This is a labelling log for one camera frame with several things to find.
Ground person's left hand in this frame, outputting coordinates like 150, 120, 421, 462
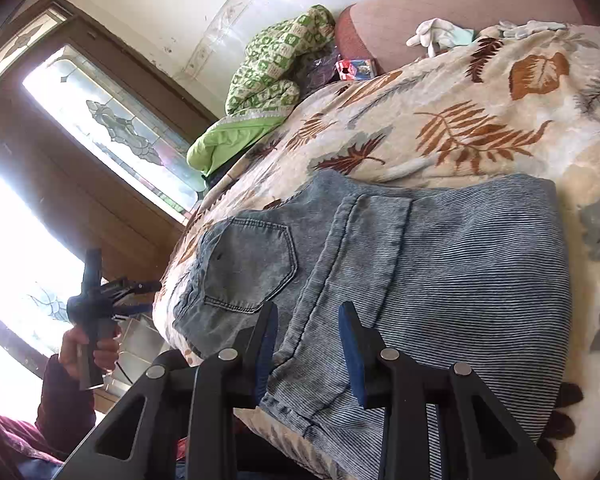
58, 327, 122, 382

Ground small stained glass transom window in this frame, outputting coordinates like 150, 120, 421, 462
0, 5, 71, 81

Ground brown wooden door frame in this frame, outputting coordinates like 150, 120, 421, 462
0, 0, 221, 411

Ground purple plastic bag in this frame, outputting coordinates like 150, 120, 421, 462
300, 47, 342, 96

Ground grey-blue denim pants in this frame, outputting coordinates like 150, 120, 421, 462
172, 169, 571, 480

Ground bright stained glass window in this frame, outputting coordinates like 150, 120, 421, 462
0, 152, 93, 358

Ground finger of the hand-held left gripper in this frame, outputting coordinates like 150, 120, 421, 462
111, 301, 154, 319
100, 280, 162, 297

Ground red and blue packet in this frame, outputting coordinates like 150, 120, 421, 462
334, 57, 379, 82

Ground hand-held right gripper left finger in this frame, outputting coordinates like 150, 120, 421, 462
62, 301, 279, 480

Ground person's left forearm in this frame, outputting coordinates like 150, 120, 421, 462
34, 355, 102, 457

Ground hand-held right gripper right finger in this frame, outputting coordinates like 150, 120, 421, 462
339, 301, 561, 480

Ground person's red patterned clothing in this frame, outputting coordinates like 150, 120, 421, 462
0, 409, 67, 467

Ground leaf printed blanket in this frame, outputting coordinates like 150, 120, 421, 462
150, 22, 600, 480

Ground green patterned quilt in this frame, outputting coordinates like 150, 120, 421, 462
186, 4, 337, 181

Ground tall stained glass window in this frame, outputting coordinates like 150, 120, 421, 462
22, 42, 206, 221

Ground white glove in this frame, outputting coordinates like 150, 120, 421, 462
497, 20, 567, 40
406, 17, 462, 58

